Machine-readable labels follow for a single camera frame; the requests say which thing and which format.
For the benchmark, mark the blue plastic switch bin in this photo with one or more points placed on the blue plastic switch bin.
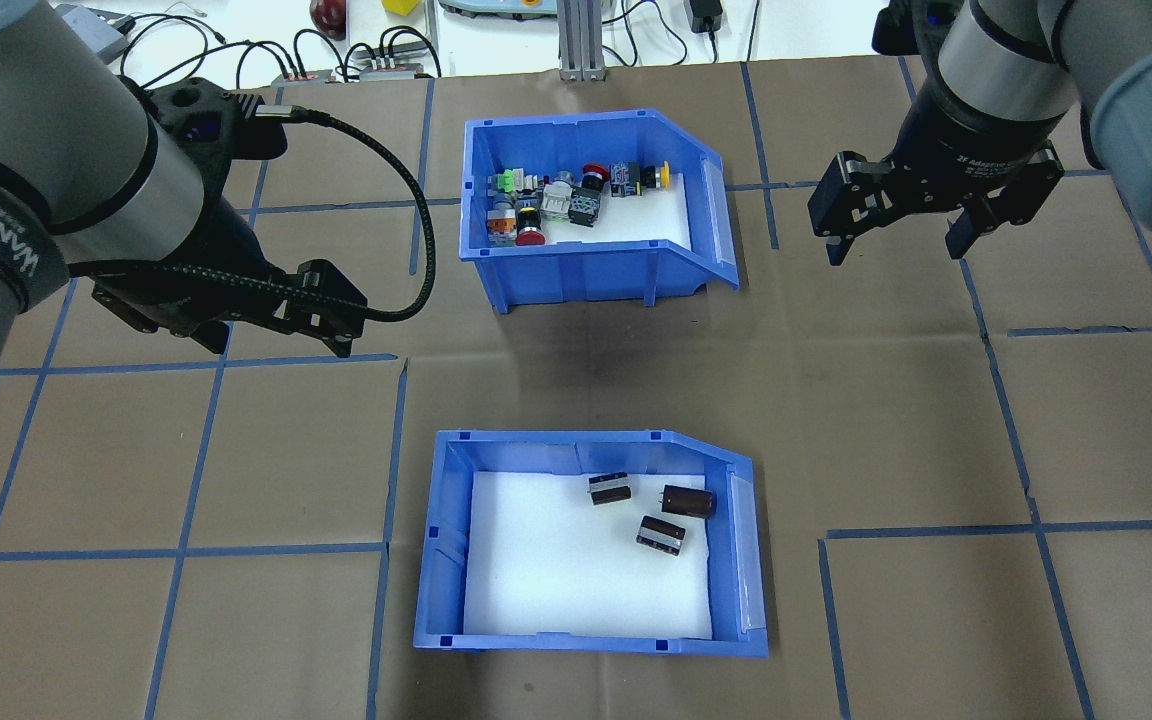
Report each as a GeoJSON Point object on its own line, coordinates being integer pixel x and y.
{"type": "Point", "coordinates": [586, 272]}

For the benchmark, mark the blue plastic capacitor bin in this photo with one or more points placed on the blue plastic capacitor bin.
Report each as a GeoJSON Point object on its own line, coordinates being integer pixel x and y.
{"type": "Point", "coordinates": [441, 560]}

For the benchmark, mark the white side table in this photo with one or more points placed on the white side table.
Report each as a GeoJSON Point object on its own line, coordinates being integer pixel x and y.
{"type": "Point", "coordinates": [836, 30]}

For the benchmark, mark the grey usb hub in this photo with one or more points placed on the grey usb hub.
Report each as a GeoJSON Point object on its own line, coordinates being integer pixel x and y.
{"type": "Point", "coordinates": [302, 76]}
{"type": "Point", "coordinates": [391, 66]}

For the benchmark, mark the orange grey push button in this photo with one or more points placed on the orange grey push button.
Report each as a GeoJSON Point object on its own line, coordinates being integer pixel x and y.
{"type": "Point", "coordinates": [501, 226]}

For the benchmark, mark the yellow push button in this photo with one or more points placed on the yellow push button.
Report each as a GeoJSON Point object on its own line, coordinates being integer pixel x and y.
{"type": "Point", "coordinates": [658, 176]}

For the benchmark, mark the red mushroom push button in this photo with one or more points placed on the red mushroom push button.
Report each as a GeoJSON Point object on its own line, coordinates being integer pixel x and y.
{"type": "Point", "coordinates": [530, 230]}

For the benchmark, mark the black power adapter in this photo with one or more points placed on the black power adapter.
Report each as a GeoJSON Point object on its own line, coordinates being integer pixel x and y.
{"type": "Point", "coordinates": [706, 15]}

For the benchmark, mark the dark red round object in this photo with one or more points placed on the dark red round object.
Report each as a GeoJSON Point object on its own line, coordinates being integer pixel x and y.
{"type": "Point", "coordinates": [328, 12]}

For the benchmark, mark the grey flat device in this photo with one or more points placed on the grey flat device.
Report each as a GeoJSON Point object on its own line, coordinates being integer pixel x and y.
{"type": "Point", "coordinates": [101, 35]}

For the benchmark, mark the red black emergency button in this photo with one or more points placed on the red black emergency button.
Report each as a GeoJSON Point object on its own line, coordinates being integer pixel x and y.
{"type": "Point", "coordinates": [593, 176]}

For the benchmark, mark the black contact block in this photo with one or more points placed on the black contact block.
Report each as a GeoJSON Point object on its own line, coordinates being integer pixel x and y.
{"type": "Point", "coordinates": [584, 208]}

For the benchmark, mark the yellow cube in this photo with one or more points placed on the yellow cube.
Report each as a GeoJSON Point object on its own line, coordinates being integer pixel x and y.
{"type": "Point", "coordinates": [401, 5]}

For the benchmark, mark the black cylindrical capacitor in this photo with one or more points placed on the black cylindrical capacitor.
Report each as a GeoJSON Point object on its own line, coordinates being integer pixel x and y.
{"type": "Point", "coordinates": [688, 501]}
{"type": "Point", "coordinates": [609, 489]}
{"type": "Point", "coordinates": [661, 535]}

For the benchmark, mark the grey blue teach pendant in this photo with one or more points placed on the grey blue teach pendant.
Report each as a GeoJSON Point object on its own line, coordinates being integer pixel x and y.
{"type": "Point", "coordinates": [496, 8]}

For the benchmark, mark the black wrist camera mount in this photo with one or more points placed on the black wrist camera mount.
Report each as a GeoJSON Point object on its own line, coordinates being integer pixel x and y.
{"type": "Point", "coordinates": [901, 30]}
{"type": "Point", "coordinates": [201, 110]}

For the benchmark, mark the white switch block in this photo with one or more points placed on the white switch block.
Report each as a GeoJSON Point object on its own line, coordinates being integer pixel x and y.
{"type": "Point", "coordinates": [556, 199]}

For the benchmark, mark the aluminium profile post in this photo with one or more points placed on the aluminium profile post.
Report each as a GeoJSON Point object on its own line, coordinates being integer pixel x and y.
{"type": "Point", "coordinates": [582, 40]}

